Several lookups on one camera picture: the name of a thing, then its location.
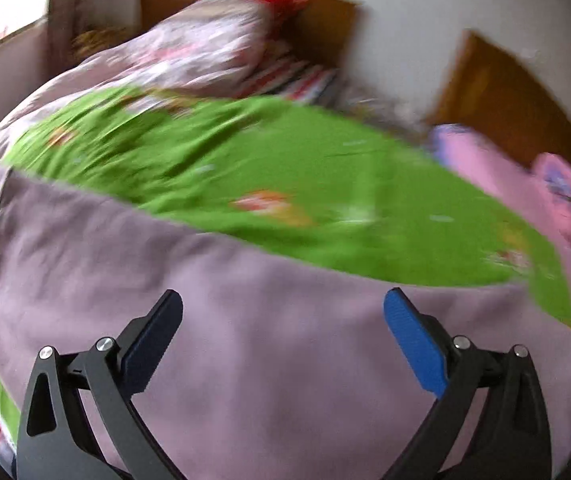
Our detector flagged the mauve curtain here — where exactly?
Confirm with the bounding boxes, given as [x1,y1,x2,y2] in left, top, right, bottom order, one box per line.
[46,0,94,77]

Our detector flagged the lilac knit pants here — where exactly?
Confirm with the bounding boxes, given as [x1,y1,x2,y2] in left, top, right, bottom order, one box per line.
[0,161,571,480]

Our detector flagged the yellow brown patterned cushion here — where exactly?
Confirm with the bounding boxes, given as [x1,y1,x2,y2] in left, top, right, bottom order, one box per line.
[72,27,133,62]

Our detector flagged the large brown wooden headboard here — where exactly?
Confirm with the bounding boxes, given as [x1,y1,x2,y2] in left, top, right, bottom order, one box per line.
[427,29,571,169]

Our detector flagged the pink bed sheet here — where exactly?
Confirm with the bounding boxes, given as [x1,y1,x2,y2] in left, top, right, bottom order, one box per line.
[431,124,571,288]

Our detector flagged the folded pink quilt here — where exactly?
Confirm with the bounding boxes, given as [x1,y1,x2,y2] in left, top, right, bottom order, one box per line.
[533,153,571,246]

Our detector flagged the green printed bed sheet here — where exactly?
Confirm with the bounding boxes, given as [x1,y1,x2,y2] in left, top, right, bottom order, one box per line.
[0,84,571,441]

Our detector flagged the small brown wooden headboard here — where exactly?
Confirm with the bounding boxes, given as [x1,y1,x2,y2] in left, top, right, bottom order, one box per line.
[139,0,363,68]

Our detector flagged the red plaid blanket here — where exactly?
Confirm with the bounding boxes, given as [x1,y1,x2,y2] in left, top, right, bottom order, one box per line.
[231,44,341,106]

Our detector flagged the pink floral comforter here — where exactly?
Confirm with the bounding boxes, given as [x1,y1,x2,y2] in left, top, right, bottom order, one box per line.
[0,0,272,159]

